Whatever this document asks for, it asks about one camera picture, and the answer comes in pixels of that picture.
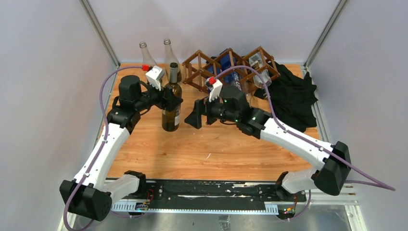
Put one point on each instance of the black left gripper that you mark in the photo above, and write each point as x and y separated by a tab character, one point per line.
171	100

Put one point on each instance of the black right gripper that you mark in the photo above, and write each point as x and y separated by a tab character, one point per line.
195	118

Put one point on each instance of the dark green wine bottle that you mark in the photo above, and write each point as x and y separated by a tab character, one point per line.
171	113

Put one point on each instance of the clear bottle with black label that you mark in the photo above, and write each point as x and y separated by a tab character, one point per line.
171	58

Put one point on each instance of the tall clear glass bottle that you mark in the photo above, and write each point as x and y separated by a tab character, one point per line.
147	58

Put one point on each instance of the blue labelled clear bottle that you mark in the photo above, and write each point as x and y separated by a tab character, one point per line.
233	78

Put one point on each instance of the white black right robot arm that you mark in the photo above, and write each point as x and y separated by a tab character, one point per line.
328	172

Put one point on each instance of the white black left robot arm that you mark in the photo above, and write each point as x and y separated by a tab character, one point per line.
87	194

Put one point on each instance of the brown wooden wine rack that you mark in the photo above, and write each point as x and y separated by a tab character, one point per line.
245	72

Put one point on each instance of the clear square glass bottle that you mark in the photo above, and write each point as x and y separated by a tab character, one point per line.
256	62

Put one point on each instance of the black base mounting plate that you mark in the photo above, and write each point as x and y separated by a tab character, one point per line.
212	195

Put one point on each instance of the black cloth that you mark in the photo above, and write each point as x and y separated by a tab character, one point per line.
292	99

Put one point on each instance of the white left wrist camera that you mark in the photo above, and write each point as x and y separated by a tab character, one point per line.
155	76

